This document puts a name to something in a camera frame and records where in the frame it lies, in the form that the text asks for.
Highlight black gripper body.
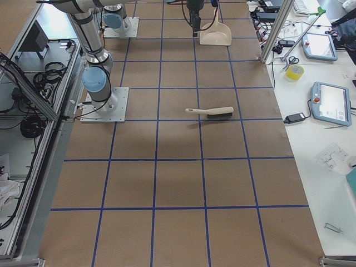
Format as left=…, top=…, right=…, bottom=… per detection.
left=186, top=0, right=204, bottom=19

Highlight white hand brush black bristles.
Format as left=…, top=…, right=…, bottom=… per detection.
left=185, top=106, right=234, bottom=120

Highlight yellow tape roll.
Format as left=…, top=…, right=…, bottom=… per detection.
left=285, top=64, right=304, bottom=81

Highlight far teach pendant tablet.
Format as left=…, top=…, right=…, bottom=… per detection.
left=301, top=33, right=338, bottom=61

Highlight teach pendant tablet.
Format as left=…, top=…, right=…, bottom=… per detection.
left=301, top=33, right=338, bottom=61
left=310, top=82, right=352, bottom=127

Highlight black power adapter brick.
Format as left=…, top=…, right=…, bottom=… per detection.
left=284, top=112, right=306, bottom=124

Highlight near teach pendant tablet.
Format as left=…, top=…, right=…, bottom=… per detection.
left=310, top=82, right=352, bottom=127

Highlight black monitor on shelf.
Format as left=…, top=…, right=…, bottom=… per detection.
left=15, top=20, right=49, bottom=59

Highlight clear plastic bag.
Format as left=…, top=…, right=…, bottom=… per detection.
left=315, top=142, right=352, bottom=174

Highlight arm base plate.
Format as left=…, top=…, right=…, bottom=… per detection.
left=80, top=87, right=129, bottom=123
left=103, top=16, right=139, bottom=39

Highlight aluminium frame post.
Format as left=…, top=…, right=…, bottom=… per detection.
left=260, top=0, right=294, bottom=63

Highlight black handled scissors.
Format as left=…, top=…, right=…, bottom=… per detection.
left=280, top=56, right=299, bottom=65

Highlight green handled grabber stick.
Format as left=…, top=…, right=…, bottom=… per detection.
left=280, top=6, right=327, bottom=71

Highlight coiled black cable bundle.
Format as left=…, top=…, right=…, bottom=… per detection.
left=19, top=115, right=45, bottom=140

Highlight metal wire clip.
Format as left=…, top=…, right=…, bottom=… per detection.
left=324, top=222, right=343, bottom=233

